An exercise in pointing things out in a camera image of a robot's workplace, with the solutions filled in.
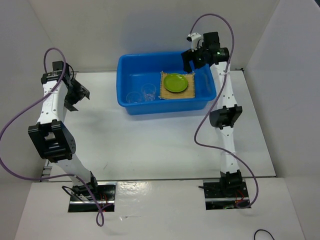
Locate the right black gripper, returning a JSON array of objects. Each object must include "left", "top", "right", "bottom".
[{"left": 180, "top": 41, "right": 207, "bottom": 73}]

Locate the lime green plate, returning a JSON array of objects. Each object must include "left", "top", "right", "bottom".
[{"left": 163, "top": 73, "right": 189, "bottom": 93}]

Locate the square bamboo mat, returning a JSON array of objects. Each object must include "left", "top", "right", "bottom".
[{"left": 159, "top": 71, "right": 196, "bottom": 100}]

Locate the clear plastic cup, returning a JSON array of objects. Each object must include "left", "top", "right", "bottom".
[
  {"left": 126, "top": 91, "right": 142, "bottom": 104},
  {"left": 141, "top": 83, "right": 157, "bottom": 102}
]

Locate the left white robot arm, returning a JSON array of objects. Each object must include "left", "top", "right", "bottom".
[{"left": 28, "top": 61, "right": 100, "bottom": 201}]

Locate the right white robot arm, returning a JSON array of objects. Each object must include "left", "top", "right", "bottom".
[{"left": 181, "top": 32, "right": 243, "bottom": 197}]

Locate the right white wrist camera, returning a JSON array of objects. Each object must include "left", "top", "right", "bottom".
[{"left": 186, "top": 32, "right": 203, "bottom": 52}]

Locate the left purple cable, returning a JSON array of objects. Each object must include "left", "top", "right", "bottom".
[{"left": 0, "top": 47, "right": 115, "bottom": 227}]

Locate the purple cable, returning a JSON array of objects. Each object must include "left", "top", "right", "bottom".
[
  {"left": 189, "top": 13, "right": 259, "bottom": 210},
  {"left": 0, "top": 47, "right": 115, "bottom": 227}
]

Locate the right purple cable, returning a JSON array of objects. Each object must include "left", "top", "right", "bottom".
[{"left": 189, "top": 13, "right": 259, "bottom": 210}]

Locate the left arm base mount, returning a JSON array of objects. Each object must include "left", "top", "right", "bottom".
[{"left": 61, "top": 181, "right": 116, "bottom": 213}]

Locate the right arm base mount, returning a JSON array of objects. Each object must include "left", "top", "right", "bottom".
[{"left": 198, "top": 180, "right": 250, "bottom": 210}]

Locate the thin black cable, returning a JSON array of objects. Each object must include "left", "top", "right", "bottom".
[{"left": 254, "top": 228, "right": 276, "bottom": 240}]

